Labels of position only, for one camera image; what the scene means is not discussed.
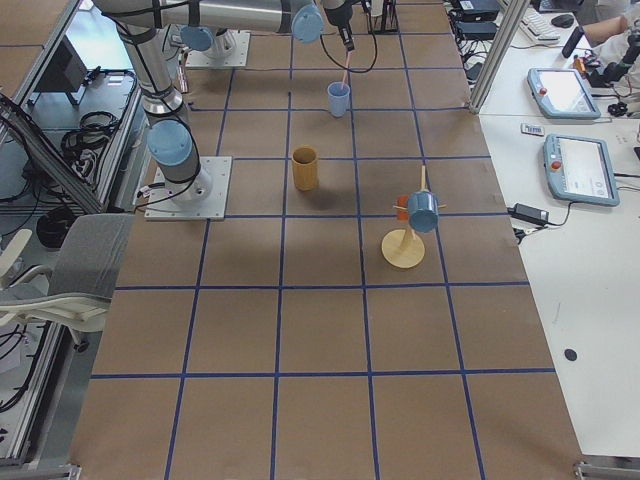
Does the orange mug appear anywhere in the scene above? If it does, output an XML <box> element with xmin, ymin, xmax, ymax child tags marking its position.
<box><xmin>394</xmin><ymin>195</ymin><xmax>409</xmax><ymax>222</ymax></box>

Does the grey office chair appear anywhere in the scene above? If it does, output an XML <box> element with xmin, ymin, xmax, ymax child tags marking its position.
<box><xmin>1</xmin><ymin>213</ymin><xmax>134</xmax><ymax>352</ymax></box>

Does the teach pendant far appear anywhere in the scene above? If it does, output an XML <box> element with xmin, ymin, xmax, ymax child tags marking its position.
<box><xmin>527</xmin><ymin>68</ymin><xmax>601</xmax><ymax>120</ymax></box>

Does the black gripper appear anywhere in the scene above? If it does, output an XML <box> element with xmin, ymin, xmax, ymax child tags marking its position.
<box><xmin>321</xmin><ymin>0</ymin><xmax>355</xmax><ymax>52</ymax></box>

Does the dark blue mug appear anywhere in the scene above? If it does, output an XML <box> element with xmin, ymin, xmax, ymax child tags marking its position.
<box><xmin>407</xmin><ymin>190</ymin><xmax>439</xmax><ymax>233</ymax></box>

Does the yellow wooden cylinder holder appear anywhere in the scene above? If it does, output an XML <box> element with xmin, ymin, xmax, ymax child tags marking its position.
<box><xmin>292</xmin><ymin>145</ymin><xmax>319</xmax><ymax>191</ymax></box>

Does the pink chopstick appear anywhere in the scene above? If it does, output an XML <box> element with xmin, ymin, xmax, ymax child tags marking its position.
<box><xmin>340</xmin><ymin>50</ymin><xmax>353</xmax><ymax>91</ymax></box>

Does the teach pendant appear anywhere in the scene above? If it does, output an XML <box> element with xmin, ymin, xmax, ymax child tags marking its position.
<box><xmin>542</xmin><ymin>134</ymin><xmax>620</xmax><ymax>207</ymax></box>
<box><xmin>527</xmin><ymin>68</ymin><xmax>601</xmax><ymax>120</ymax></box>

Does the light blue plastic cup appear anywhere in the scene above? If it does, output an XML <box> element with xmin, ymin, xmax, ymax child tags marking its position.
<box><xmin>327</xmin><ymin>82</ymin><xmax>351</xmax><ymax>118</ymax></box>

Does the black power adapter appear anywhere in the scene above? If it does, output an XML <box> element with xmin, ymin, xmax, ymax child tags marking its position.
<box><xmin>507</xmin><ymin>203</ymin><xmax>549</xmax><ymax>227</ymax></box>

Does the teach pendant near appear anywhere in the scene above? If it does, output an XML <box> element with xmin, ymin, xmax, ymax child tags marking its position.
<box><xmin>542</xmin><ymin>134</ymin><xmax>620</xmax><ymax>207</ymax></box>

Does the aluminium frame post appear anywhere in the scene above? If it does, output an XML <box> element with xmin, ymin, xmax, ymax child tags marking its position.
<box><xmin>468</xmin><ymin>0</ymin><xmax>530</xmax><ymax>114</ymax></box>

